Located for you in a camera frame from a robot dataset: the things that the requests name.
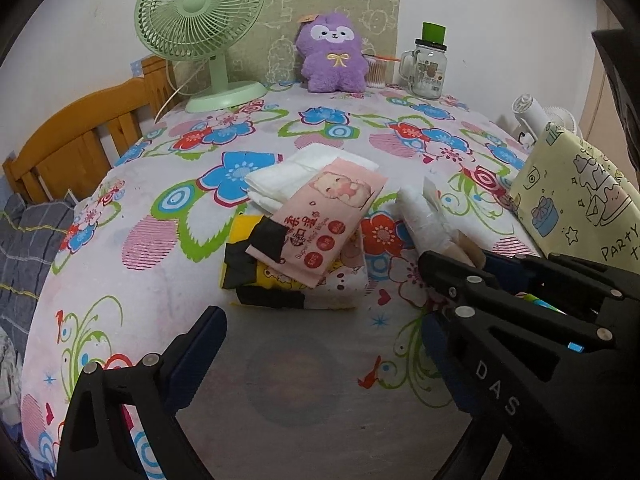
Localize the green desk fan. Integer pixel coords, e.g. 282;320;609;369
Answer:
134;0;269;114

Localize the clear plastic roll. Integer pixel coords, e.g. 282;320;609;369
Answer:
395;176;482;267

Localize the green patterned board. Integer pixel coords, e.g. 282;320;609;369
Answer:
227;0;403;86

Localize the white standing fan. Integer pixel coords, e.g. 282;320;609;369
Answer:
510;92;582;152

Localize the floral tablecloth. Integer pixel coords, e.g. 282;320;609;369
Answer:
20;79;547;480

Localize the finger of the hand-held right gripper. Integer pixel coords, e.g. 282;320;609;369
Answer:
482;252;640;311
418;249;618;356

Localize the glass jar with green lid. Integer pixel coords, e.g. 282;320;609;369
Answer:
398;22;448;100

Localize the yellow printed tissue pack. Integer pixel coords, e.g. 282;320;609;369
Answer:
222;214;372;312

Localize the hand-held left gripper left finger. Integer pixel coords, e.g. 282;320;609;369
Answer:
57;305;228;480

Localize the purple plush toy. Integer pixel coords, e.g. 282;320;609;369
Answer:
294;14;369;94

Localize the grey plaid blanket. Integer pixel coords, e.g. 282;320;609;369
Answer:
0;192;77;343

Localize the small glass cup with swabs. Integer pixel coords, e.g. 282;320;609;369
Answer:
363;52;402;90

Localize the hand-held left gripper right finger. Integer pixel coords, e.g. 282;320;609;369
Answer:
419;310;478;413

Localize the white folded tissue pack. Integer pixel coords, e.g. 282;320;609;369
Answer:
244;142;379;217

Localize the beige fan cord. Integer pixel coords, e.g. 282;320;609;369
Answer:
153;57;193;125

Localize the pink wet wipes packet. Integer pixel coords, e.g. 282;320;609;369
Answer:
245;157;391;289

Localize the yellow printed fabric storage box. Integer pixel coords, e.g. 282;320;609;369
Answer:
509;124;640;277

